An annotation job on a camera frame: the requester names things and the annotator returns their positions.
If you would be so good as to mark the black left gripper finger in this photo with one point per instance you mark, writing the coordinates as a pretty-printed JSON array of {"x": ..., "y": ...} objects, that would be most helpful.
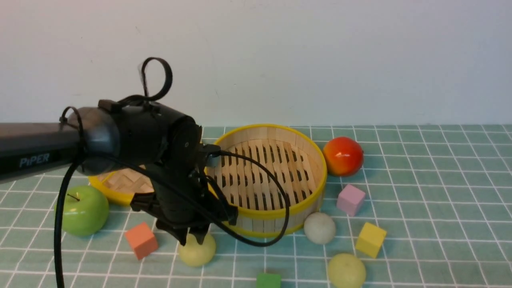
[
  {"x": 180, "y": 233},
  {"x": 200, "y": 232}
]

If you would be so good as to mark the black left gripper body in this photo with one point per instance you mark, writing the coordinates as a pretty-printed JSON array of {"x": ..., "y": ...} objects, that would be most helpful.
[{"x": 182, "y": 199}]

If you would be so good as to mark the yellow bun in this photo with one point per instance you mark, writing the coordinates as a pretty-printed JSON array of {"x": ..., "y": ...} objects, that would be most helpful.
[
  {"x": 346, "y": 271},
  {"x": 194, "y": 254}
]

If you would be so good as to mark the white bun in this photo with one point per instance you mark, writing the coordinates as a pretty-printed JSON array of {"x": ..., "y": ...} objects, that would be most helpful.
[{"x": 319, "y": 228}]

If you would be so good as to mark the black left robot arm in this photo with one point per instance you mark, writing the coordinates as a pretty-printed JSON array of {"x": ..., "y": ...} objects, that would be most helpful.
[{"x": 150, "y": 137}]

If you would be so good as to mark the bamboo steamer lid yellow rim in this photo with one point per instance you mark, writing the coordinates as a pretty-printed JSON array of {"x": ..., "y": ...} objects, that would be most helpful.
[{"x": 119, "y": 187}]

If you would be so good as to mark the bamboo steamer tray yellow rim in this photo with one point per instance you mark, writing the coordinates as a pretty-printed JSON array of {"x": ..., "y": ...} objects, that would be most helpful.
[{"x": 286, "y": 183}]

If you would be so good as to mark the orange cube block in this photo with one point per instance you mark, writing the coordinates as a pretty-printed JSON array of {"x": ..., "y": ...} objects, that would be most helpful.
[{"x": 141, "y": 240}]

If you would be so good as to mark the green cube block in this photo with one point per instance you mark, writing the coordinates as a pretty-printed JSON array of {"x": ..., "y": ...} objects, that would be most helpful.
[{"x": 268, "y": 280}]

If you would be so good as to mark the green apple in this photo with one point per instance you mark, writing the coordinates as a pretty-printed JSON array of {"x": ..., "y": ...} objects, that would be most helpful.
[{"x": 85, "y": 211}]

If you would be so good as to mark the pink cube block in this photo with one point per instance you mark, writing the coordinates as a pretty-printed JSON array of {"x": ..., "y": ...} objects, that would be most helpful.
[{"x": 350, "y": 200}]

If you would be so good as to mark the red orange peach fruit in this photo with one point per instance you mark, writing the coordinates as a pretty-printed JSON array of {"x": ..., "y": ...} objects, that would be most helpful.
[{"x": 344, "y": 156}]

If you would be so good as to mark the yellow cube block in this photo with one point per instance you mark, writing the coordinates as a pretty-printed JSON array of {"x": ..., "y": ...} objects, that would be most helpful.
[{"x": 370, "y": 240}]

